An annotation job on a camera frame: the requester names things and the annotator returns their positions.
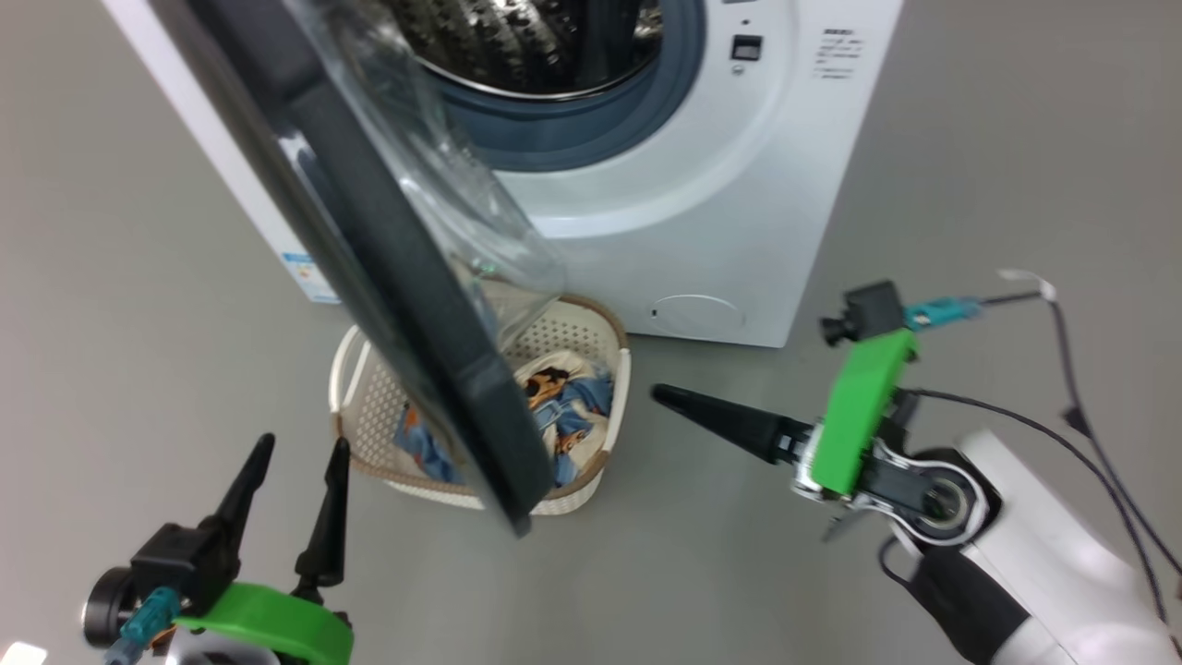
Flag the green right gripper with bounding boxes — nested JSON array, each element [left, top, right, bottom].
[[651, 328, 922, 509]]

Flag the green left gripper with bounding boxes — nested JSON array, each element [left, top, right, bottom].
[[171, 432, 355, 665]]

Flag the blue patterned clothing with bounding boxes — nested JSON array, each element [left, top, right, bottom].
[[395, 356, 616, 489]]

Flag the black-rimmed glass washer door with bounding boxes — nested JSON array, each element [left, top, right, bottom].
[[148, 0, 569, 538]]

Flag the cream basket with brown rim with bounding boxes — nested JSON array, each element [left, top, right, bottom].
[[329, 294, 633, 515]]

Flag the white front-load washing machine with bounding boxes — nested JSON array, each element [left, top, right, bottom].
[[102, 0, 906, 350]]

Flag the grey rubber door gasket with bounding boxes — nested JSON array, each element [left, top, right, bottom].
[[434, 0, 708, 174]]

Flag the round white filter cover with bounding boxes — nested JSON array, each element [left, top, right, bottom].
[[651, 294, 745, 339]]

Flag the blue energy label sticker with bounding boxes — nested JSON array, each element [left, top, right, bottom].
[[280, 251, 341, 306]]

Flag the black printed text sticker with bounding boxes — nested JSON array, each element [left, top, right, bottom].
[[813, 28, 869, 82]]

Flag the steel washer drum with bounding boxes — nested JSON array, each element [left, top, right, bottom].
[[383, 0, 666, 98]]

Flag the teal left camera connector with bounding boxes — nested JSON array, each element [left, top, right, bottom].
[[103, 586, 190, 665]]

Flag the teal camera connector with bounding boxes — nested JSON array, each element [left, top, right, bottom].
[[905, 297, 982, 330], [103, 586, 190, 665]]

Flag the teal right camera connector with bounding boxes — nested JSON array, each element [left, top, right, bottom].
[[905, 297, 982, 330]]

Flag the thin black cable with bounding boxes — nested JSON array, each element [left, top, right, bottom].
[[979, 270, 1182, 575], [900, 388, 1172, 622]]

